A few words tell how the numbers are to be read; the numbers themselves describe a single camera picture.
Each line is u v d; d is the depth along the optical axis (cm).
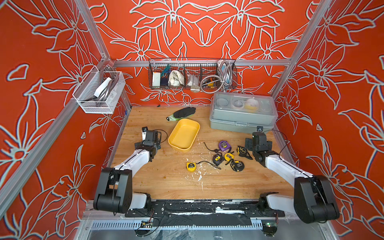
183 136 101
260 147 68
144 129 79
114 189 41
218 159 87
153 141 70
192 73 96
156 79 90
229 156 90
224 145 94
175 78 90
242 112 90
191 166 85
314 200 41
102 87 69
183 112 114
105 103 67
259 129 77
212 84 88
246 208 73
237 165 85
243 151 90
